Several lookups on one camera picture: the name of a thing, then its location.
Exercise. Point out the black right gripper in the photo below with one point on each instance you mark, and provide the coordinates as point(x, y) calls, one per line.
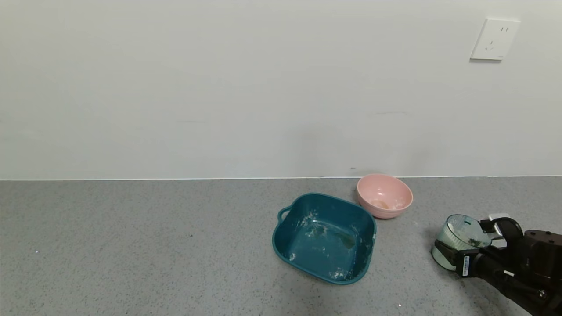
point(465, 265)

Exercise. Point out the clear ribbed cup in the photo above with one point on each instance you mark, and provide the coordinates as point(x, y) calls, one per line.
point(459, 232)

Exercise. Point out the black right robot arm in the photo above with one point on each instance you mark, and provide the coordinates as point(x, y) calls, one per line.
point(544, 252)

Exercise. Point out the pink bowl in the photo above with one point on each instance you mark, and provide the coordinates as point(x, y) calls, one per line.
point(384, 193)

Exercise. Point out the teal plastic tub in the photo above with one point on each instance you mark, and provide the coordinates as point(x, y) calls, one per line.
point(325, 245)

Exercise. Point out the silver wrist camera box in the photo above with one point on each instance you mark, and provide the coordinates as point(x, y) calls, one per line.
point(499, 216)

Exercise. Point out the white wall outlet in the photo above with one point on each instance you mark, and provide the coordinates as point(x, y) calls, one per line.
point(494, 39)

